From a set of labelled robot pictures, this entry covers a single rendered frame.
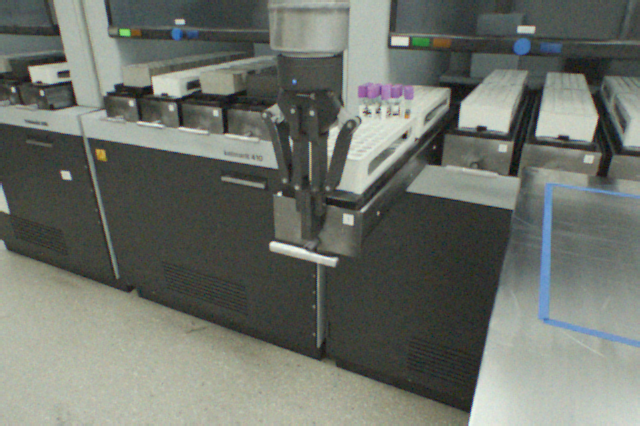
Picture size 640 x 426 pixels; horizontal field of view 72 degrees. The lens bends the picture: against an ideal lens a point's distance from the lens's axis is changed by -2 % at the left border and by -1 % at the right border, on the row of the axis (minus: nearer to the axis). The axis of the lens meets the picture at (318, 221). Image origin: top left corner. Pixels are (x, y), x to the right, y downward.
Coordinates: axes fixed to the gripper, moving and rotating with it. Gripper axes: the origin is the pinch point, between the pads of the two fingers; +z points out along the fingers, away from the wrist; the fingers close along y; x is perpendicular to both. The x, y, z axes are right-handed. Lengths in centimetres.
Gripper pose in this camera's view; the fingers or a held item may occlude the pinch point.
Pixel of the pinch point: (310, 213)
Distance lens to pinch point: 60.0
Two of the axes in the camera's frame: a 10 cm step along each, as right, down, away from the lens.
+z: 0.0, 9.0, 4.4
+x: -4.4, 4.0, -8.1
